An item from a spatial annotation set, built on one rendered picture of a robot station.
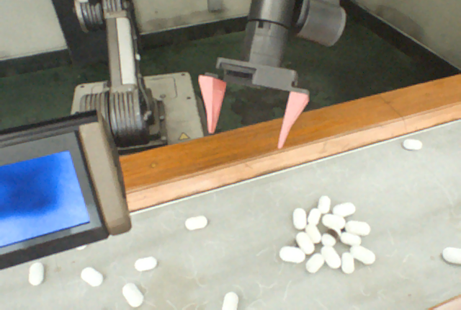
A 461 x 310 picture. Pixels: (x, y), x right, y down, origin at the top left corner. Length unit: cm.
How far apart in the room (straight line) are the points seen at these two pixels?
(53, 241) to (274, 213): 43
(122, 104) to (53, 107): 149
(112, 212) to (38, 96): 215
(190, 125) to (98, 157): 96
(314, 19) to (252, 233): 33
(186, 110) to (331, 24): 80
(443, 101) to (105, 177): 79
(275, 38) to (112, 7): 54
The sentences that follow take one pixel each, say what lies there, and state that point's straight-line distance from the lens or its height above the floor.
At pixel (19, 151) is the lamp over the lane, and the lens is 23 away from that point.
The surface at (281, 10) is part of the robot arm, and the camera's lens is 48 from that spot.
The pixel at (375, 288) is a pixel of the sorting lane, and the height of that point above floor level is 74.
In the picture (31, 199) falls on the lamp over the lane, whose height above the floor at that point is 108.
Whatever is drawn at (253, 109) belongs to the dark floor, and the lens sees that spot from 199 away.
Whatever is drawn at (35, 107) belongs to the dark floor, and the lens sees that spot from 229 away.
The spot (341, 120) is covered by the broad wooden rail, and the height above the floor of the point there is 76.
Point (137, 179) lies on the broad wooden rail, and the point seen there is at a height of 76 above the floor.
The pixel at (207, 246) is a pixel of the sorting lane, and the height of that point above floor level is 74.
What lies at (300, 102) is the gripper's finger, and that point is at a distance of 45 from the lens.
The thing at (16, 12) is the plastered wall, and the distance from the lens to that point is 248.
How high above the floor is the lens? 124
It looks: 44 degrees down
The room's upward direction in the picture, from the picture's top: straight up
